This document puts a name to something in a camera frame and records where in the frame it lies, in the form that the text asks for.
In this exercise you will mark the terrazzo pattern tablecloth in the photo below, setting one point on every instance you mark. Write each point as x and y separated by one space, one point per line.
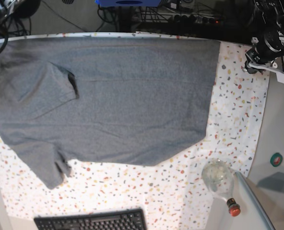
172 192

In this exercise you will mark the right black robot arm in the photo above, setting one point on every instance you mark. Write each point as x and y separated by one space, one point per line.
15 18

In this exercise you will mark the blue box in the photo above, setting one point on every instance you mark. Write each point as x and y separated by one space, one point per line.
128 3

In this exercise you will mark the black keyboard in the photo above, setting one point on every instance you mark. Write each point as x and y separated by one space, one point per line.
132 219

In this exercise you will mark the green tape roll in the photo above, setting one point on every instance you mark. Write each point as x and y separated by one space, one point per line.
276 159

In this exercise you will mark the clear glass bottle red cap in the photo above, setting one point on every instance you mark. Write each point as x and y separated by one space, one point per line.
219 180

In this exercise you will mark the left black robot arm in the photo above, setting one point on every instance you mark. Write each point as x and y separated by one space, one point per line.
268 44

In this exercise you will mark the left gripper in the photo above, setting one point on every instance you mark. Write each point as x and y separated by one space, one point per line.
257 57

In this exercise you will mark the grey t-shirt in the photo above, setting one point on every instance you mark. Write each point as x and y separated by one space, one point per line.
117 100

